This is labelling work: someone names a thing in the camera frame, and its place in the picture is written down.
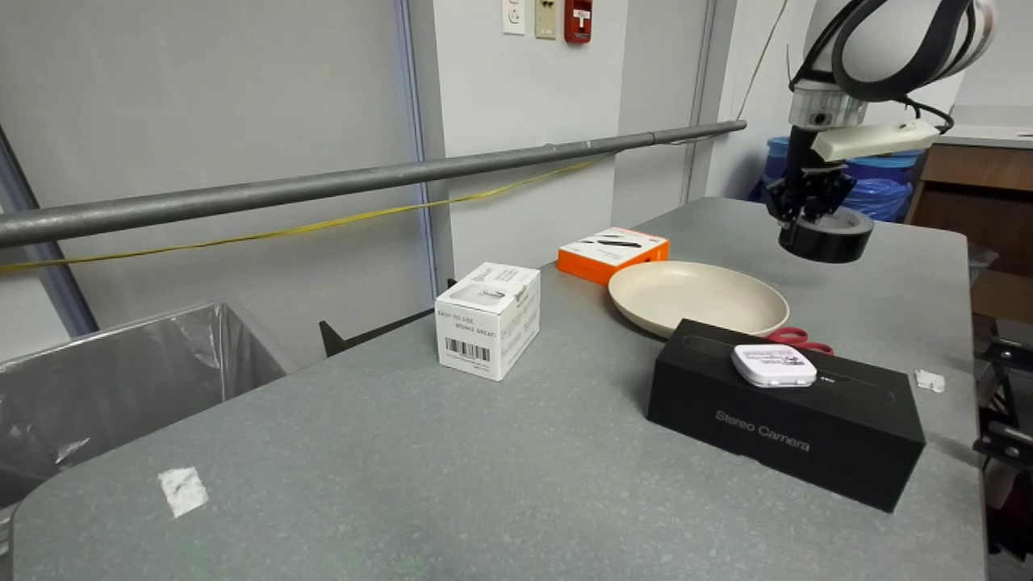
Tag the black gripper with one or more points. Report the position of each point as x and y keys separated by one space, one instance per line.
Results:
x=810 y=150

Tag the black tape roll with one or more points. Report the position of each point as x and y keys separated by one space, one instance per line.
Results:
x=828 y=239

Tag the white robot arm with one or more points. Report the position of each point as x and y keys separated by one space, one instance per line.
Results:
x=892 y=32

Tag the cream round plate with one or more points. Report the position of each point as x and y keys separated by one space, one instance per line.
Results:
x=695 y=296

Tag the white tape scrap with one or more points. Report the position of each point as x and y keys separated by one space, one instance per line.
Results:
x=931 y=382
x=182 y=491

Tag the blue plastic barrel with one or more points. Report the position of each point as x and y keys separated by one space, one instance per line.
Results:
x=889 y=187

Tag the brown wooden desk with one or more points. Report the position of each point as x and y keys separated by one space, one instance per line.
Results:
x=971 y=203

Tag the small white square case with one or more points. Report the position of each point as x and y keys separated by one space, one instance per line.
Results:
x=772 y=367

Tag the orange product box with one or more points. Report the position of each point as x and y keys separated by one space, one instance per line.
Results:
x=614 y=254

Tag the red fire alarm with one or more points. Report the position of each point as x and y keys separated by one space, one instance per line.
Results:
x=580 y=22

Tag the black equipment stand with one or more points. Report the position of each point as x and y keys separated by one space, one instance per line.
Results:
x=1005 y=439

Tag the white barcode cardboard box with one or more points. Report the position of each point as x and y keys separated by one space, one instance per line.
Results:
x=484 y=321

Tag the grey bin with liner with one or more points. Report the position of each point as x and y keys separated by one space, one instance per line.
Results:
x=107 y=387

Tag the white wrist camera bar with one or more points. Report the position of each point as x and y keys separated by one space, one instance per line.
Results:
x=876 y=140

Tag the black stereo camera box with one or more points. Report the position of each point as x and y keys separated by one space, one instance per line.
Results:
x=785 y=425

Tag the beige wall switch plate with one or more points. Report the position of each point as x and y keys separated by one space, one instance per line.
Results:
x=548 y=17

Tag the white wall switch plate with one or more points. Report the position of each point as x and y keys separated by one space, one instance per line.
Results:
x=513 y=13

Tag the grey metal rail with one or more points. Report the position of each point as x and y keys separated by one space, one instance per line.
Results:
x=325 y=184

